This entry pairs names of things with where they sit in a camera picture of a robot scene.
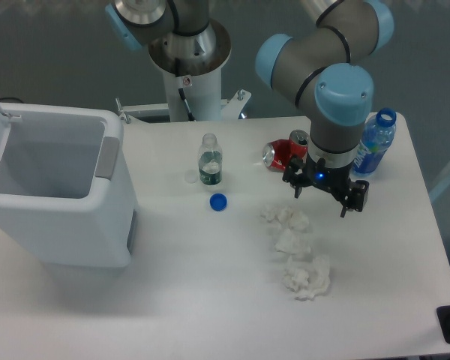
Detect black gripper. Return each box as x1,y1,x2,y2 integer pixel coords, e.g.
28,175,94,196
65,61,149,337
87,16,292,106
282,148,370,218

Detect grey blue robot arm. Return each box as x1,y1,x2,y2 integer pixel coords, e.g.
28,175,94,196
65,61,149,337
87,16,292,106
105,1,395,212

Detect upper white paper ball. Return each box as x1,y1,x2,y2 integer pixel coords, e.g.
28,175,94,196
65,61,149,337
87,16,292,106
260,205,310,232

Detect white paper ball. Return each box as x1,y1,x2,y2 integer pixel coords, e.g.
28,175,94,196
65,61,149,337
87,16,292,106
260,205,310,232
282,255,331,301
274,229,311,258

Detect middle white paper ball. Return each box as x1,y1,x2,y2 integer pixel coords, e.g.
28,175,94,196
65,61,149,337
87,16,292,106
274,229,311,258

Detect lower white paper ball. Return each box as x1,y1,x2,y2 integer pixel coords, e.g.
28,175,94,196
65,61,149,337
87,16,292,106
282,255,331,301

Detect upright red soda can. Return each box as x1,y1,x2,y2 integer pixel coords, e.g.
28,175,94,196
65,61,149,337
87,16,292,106
289,129,309,160

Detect crushed red soda can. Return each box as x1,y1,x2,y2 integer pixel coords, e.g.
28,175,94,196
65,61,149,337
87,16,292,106
262,139,290,172

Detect blue plastic bottle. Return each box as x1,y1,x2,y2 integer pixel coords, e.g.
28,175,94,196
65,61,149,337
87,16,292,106
352,107,397,177

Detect blue bottle cap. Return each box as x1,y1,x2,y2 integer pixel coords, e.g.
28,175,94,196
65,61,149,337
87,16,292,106
209,193,228,212

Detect clear green label bottle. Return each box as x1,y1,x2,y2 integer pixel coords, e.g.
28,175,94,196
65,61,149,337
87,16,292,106
198,133,223,185

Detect white bottle cap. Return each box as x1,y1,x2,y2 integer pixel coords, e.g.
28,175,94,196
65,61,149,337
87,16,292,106
184,170,198,184

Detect white open trash bin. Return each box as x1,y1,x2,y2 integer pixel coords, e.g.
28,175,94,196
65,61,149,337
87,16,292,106
0,102,138,268

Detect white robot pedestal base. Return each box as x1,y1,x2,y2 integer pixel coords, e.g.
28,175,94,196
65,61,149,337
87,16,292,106
115,18,253,124

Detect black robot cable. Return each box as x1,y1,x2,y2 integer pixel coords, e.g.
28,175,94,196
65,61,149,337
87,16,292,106
175,58,195,122

